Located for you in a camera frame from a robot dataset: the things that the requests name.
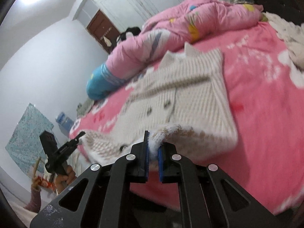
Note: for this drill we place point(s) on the brown wooden door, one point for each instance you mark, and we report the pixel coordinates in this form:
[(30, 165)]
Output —
[(99, 26)]

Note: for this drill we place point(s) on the blue water bottle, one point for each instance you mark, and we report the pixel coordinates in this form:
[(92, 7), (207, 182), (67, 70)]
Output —
[(65, 122)]

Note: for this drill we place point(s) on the grey patterned cloth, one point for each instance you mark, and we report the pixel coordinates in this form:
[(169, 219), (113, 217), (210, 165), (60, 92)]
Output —
[(84, 108)]

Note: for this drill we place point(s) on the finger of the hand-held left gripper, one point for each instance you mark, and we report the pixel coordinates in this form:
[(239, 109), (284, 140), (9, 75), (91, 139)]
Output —
[(76, 140)]

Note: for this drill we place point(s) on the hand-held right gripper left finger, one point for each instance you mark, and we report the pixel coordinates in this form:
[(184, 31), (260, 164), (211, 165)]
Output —
[(147, 156)]

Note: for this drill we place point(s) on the person's left hand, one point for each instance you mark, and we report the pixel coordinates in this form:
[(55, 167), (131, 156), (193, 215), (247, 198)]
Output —
[(65, 181)]

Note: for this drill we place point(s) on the pink ribbed fabric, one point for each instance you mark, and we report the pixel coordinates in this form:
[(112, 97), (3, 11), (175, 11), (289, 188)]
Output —
[(33, 199)]

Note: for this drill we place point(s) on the orange snack packet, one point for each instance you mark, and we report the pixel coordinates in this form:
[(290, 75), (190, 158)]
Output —
[(46, 182)]

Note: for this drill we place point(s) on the beige houndstooth knit cardigan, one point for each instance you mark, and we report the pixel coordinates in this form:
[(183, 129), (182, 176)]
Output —
[(190, 95)]

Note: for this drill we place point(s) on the teal patterned wall cloth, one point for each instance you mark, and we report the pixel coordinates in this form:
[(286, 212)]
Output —
[(26, 135)]

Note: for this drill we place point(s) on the pink floral blanket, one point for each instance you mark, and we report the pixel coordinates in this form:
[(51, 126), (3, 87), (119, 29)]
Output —
[(256, 123)]

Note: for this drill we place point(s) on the pink and blue quilt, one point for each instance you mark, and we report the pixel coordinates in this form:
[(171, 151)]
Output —
[(201, 16)]

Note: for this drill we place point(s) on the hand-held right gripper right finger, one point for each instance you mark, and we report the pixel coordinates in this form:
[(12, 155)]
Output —
[(161, 163)]

